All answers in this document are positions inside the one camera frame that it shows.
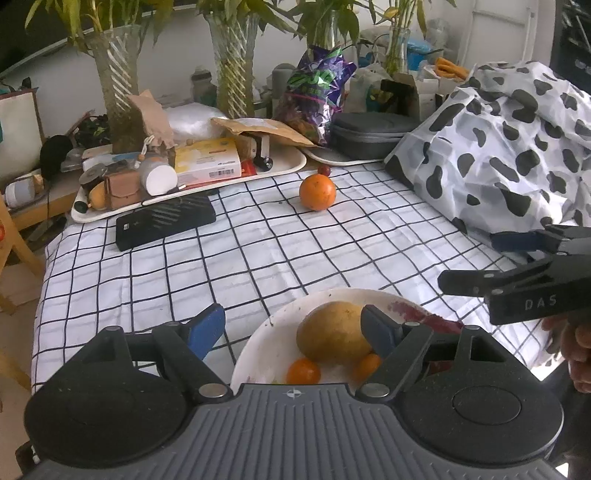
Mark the orange tangerine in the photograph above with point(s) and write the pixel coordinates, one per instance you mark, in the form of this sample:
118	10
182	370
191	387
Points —
317	193

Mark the kraft paper envelope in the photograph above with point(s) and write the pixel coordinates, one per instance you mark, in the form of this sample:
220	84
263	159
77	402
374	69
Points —
268	129

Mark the dark green houseplant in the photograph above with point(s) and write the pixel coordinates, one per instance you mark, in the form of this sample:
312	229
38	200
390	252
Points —
94	131

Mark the white brown-trimmed tote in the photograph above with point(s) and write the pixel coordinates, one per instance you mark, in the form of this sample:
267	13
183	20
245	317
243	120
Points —
18	134

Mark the yellow wooden gourd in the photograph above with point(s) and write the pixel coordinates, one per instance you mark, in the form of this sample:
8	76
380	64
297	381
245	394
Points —
98	196

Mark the glass vase with bamboo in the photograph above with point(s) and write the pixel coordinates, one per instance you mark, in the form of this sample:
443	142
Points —
397	46
115	83
233	69

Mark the black fuzzy object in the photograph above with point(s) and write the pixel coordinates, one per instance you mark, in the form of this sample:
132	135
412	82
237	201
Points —
55	154

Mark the white plastic jar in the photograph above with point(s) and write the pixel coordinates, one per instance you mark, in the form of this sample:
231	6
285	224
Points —
159	180

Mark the purple foil snack bag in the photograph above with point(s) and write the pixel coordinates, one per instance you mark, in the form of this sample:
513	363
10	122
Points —
314	92

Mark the white plastic bag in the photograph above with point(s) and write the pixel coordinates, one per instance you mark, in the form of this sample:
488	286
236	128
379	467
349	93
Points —
194	117

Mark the grey metal disc roll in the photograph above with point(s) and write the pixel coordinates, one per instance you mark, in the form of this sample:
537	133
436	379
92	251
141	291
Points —
92	175

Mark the small red fruit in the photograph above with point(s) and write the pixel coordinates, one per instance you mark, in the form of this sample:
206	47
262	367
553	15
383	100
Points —
325	170

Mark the person's right hand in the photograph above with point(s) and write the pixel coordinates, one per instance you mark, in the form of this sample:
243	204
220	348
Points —
577	350

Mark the red booklet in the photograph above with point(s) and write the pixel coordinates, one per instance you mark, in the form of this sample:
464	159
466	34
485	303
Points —
248	168

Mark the black white checked cloth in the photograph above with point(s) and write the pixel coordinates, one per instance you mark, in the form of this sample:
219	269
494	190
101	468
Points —
277	254

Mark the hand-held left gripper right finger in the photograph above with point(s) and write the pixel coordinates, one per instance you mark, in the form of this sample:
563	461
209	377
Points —
374	327

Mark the small orange kumquat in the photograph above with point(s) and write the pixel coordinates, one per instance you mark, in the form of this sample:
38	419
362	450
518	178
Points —
303	371
366	367

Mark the black power bank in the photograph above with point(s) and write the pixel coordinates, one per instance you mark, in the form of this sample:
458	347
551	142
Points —
161	221

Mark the grey hard case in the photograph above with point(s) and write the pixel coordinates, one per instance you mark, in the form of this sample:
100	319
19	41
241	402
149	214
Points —
369	134

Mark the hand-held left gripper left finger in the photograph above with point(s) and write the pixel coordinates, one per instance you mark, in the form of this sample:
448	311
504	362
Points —
207	325

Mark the bamboo plant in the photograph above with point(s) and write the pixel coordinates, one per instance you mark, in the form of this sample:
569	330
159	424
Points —
323	23

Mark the wooden side table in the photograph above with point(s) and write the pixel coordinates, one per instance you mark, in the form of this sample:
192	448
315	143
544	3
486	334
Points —
41	203

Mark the cow print cloth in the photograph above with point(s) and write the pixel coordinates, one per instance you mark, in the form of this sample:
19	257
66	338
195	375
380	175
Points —
508	152

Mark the dark green knob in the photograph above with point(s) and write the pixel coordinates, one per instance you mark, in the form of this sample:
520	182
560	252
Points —
81	207

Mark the grey white round speaker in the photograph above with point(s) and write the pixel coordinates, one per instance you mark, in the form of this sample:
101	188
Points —
21	191

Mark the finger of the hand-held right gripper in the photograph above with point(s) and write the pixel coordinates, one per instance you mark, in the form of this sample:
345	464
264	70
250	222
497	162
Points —
475	281
517	241

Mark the open cardboard box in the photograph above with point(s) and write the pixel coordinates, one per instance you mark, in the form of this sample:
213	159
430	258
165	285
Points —
406	92

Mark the white stained plate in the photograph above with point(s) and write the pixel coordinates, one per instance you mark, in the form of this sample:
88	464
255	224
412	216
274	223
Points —
277	341

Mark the orange snack pieces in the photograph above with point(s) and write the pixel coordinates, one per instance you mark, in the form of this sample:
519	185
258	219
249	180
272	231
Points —
450	69

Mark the white plastic tray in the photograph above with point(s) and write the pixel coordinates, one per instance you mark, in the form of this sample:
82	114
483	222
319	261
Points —
286	168
332	159

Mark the grey water bottle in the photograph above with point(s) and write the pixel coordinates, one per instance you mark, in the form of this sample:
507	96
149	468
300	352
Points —
204	87

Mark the brown leather case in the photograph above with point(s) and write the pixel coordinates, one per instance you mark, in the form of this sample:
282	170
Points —
122	189

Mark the yellow and white box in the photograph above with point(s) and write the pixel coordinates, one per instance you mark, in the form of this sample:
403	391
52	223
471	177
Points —
207	159

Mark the small black device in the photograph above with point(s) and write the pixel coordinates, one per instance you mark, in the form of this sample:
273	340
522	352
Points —
264	164

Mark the large yellow-brown mango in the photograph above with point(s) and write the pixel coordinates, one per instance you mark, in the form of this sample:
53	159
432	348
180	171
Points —
332	334

